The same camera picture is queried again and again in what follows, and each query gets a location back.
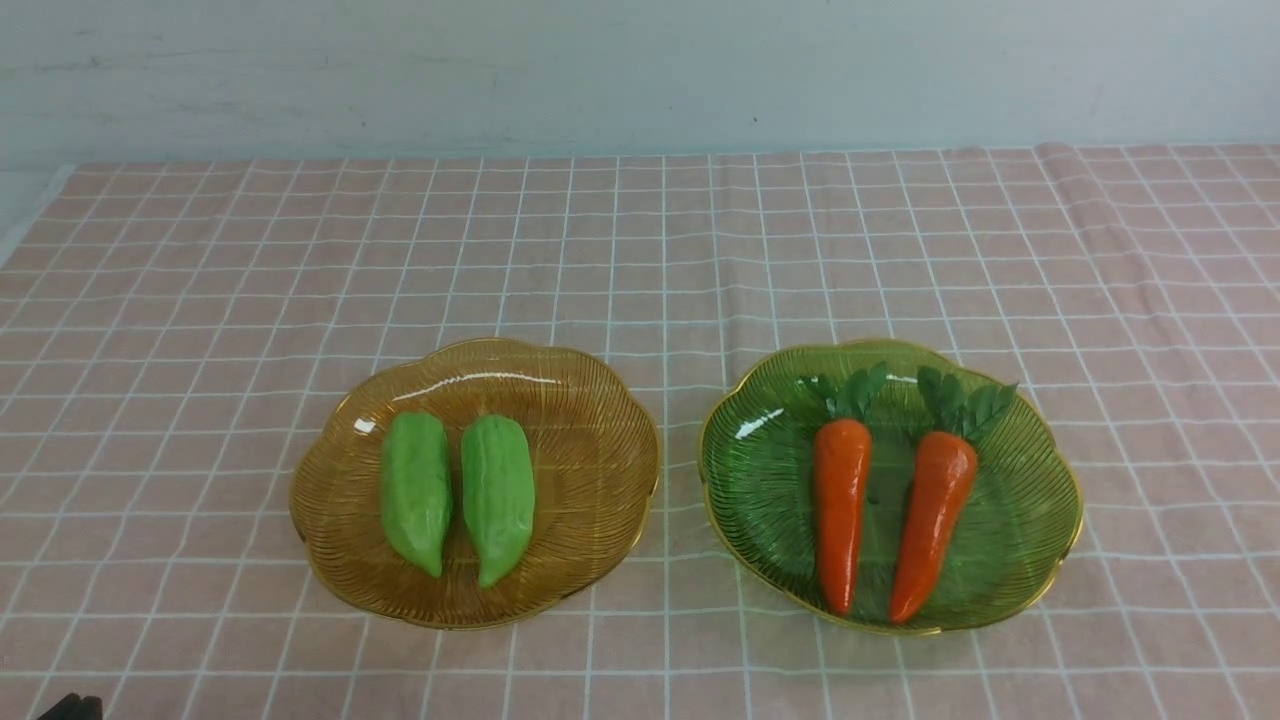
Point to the pink checkered tablecloth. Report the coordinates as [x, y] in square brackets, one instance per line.
[174, 337]

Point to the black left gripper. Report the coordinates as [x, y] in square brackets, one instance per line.
[75, 706]

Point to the orange toy carrot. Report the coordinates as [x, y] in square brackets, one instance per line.
[946, 465]
[842, 450]

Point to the green toy gourd front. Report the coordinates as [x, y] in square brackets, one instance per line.
[416, 490]

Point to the green ribbed plastic plate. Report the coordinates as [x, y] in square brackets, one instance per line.
[756, 463]

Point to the green toy gourd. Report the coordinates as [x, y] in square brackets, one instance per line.
[499, 495]
[416, 490]

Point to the green toy gourd back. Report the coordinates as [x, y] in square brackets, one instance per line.
[499, 495]

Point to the amber ribbed plastic plate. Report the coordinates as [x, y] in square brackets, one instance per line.
[596, 456]

